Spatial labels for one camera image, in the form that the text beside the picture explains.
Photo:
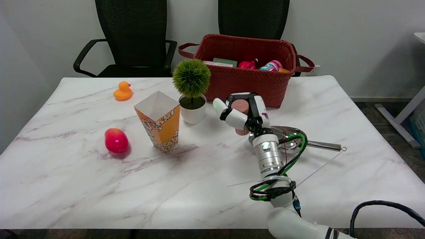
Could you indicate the white wall outlet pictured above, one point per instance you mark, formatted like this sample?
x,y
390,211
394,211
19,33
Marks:
x,y
313,70

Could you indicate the white flat card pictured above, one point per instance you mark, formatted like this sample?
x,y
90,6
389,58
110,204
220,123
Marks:
x,y
215,63

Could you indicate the pink bottle in basket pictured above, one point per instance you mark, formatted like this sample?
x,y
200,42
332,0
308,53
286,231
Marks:
x,y
271,66

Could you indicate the black office chair with armrests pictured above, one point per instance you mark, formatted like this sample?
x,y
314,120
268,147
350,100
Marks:
x,y
132,33

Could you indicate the shiny metal scoop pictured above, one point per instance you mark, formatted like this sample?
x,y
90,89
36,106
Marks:
x,y
294,131

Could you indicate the ball plant in white pot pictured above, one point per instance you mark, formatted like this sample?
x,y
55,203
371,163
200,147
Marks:
x,y
191,78

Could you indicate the red plastic toy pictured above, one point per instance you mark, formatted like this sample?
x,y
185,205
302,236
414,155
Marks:
x,y
246,64

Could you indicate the red toy mango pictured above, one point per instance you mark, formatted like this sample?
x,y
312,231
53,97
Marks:
x,y
116,141

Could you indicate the white side desk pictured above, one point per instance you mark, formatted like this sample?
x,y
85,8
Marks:
x,y
410,106

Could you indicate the red woven basket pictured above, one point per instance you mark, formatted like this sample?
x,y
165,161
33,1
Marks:
x,y
245,83

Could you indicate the small orange item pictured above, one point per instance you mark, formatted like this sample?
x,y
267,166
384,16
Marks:
x,y
284,70

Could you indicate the orange rubber duck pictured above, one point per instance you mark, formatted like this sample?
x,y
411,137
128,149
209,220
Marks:
x,y
123,93

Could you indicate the orange popcorn box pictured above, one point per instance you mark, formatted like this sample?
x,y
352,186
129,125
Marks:
x,y
162,127

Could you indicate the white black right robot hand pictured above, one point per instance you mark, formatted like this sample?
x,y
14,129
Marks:
x,y
257,108

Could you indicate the blue storage box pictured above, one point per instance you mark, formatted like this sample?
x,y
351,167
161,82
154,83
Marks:
x,y
419,129

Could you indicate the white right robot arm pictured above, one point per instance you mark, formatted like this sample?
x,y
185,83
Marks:
x,y
268,156

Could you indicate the black mesh office chair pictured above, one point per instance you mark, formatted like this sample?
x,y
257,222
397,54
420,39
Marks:
x,y
252,16

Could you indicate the wooden cylinder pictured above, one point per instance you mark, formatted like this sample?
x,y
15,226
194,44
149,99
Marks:
x,y
239,105

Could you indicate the green flat box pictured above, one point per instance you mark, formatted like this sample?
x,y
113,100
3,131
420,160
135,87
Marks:
x,y
225,62

